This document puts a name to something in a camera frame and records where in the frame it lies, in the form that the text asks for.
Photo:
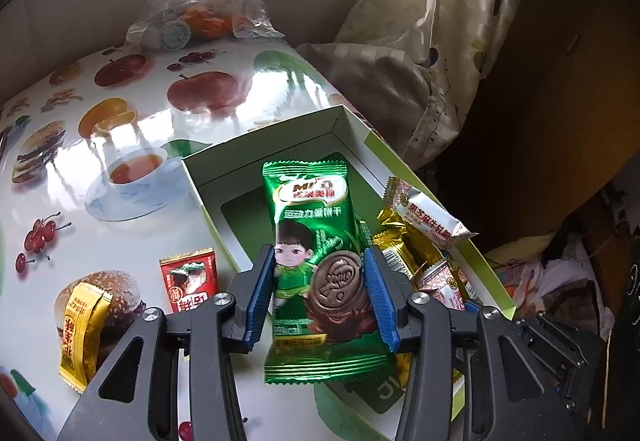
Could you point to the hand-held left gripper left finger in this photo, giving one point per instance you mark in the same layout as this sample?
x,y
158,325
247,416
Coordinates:
x,y
260,301

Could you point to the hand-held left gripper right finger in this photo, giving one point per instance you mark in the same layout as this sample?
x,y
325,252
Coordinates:
x,y
380,301

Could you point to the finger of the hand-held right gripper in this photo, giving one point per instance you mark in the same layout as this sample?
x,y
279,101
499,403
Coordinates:
x,y
550,348
570,333

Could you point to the long gold snack packet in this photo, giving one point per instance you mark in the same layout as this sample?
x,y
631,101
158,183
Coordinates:
x,y
387,218
395,251

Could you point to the red white snack packet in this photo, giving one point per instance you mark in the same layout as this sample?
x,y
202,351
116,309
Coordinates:
x,y
445,281

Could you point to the green biscuit packet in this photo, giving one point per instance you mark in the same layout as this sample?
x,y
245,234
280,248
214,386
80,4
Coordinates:
x,y
310,221

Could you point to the white brown candy packet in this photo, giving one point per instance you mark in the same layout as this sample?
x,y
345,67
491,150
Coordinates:
x,y
425,213

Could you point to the green cardboard box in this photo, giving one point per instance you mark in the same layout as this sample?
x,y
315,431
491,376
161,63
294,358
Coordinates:
x,y
280,141

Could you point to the yellow candy packet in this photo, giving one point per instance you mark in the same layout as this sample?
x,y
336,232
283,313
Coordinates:
x,y
80,336

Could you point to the crumpled white bag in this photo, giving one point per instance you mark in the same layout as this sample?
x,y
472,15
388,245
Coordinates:
x,y
575,281

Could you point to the red dark snack packet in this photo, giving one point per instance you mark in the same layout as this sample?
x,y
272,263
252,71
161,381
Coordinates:
x,y
190,281

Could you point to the fruit print tablecloth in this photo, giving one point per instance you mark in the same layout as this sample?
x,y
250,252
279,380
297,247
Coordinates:
x,y
50,191

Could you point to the dark wooden cabinet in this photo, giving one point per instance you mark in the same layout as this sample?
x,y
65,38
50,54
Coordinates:
x,y
575,71

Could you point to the round teal-white lid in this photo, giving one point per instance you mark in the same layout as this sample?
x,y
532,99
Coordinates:
x,y
174,33

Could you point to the patterned cream cloth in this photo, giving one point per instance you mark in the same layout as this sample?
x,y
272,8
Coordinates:
x,y
425,21

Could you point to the orange wrapped item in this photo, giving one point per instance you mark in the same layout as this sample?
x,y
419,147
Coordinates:
x,y
205,18

